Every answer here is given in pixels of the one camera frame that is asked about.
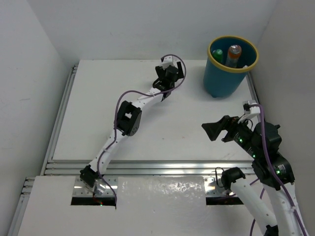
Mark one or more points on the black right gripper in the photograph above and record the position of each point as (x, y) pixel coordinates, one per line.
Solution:
(227, 122)

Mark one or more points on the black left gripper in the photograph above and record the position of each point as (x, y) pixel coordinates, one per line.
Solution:
(160, 73)

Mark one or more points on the green Sprite bottle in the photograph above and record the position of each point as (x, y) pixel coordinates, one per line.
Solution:
(218, 55)

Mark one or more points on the orange label bottle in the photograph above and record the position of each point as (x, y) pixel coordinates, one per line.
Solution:
(233, 55)

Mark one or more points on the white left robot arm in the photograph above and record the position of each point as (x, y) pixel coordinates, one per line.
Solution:
(128, 112)

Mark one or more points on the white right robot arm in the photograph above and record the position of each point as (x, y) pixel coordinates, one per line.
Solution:
(272, 170)

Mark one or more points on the blue bin with yellow rim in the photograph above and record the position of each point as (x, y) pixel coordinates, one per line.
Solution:
(221, 81)

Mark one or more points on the white foam front board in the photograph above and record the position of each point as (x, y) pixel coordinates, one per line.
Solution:
(146, 206)

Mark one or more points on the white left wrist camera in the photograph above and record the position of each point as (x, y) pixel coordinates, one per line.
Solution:
(167, 61)

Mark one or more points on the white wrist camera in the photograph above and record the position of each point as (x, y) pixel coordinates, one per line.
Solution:
(251, 110)
(167, 61)

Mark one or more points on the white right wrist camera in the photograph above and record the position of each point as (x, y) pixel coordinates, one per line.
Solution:
(251, 110)

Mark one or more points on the aluminium table edge rail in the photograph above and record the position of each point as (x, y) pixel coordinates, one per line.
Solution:
(170, 139)

